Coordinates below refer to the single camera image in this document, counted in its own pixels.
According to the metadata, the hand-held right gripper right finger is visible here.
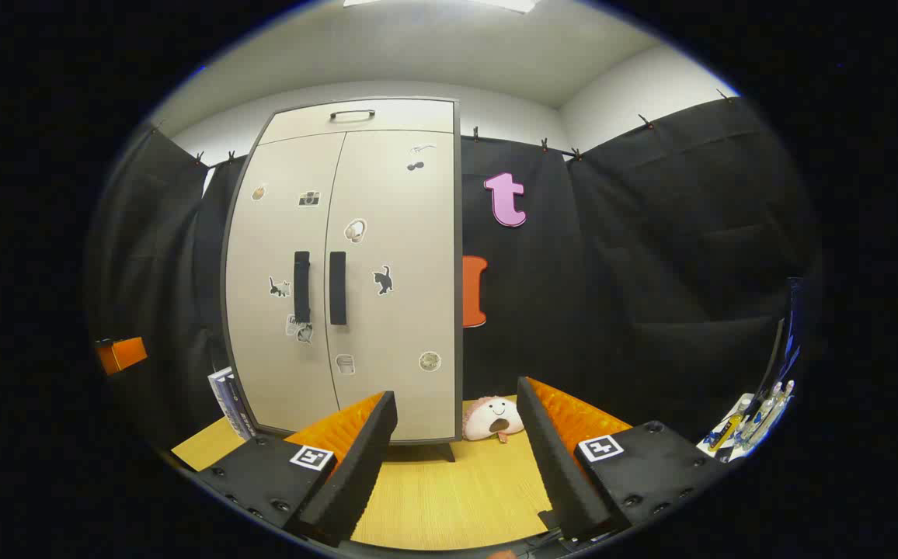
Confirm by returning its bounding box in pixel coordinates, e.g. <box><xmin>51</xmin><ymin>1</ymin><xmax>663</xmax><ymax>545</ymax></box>
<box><xmin>516</xmin><ymin>377</ymin><xmax>729</xmax><ymax>542</ymax></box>

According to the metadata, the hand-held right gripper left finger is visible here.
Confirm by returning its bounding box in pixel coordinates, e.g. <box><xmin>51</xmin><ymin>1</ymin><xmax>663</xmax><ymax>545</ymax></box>
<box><xmin>197</xmin><ymin>391</ymin><xmax>399</xmax><ymax>548</ymax></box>

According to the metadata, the beige cabinet door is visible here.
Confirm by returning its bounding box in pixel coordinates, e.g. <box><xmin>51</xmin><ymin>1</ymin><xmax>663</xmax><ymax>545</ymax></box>
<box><xmin>325</xmin><ymin>130</ymin><xmax>458</xmax><ymax>443</ymax></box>
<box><xmin>225</xmin><ymin>132</ymin><xmax>346</xmax><ymax>432</ymax></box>

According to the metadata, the beige double-door shoe cabinet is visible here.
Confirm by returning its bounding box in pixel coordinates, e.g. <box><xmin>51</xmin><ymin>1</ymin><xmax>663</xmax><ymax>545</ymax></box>
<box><xmin>220</xmin><ymin>97</ymin><xmax>465</xmax><ymax>464</ymax></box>

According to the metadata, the pink white plush toy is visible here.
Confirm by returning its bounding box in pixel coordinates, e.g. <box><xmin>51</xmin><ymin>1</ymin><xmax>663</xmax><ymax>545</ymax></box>
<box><xmin>462</xmin><ymin>396</ymin><xmax>526</xmax><ymax>442</ymax></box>

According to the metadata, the white pen tray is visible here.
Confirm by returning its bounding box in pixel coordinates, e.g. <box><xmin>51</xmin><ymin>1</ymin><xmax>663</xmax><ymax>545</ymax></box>
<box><xmin>698</xmin><ymin>392</ymin><xmax>795</xmax><ymax>464</ymax></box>

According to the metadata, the yellow black pen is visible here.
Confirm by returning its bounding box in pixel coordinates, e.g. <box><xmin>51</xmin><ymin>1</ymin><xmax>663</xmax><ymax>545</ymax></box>
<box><xmin>707</xmin><ymin>411</ymin><xmax>747</xmax><ymax>453</ymax></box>

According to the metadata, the row of black cloth clips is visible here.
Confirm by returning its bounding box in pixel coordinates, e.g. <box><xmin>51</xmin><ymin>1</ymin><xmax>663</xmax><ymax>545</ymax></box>
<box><xmin>154</xmin><ymin>89</ymin><xmax>737</xmax><ymax>168</ymax></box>

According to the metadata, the ceiling light panel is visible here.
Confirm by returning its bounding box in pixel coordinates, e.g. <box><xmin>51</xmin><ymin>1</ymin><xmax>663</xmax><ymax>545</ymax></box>
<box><xmin>344</xmin><ymin>0</ymin><xmax>535</xmax><ymax>14</ymax></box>

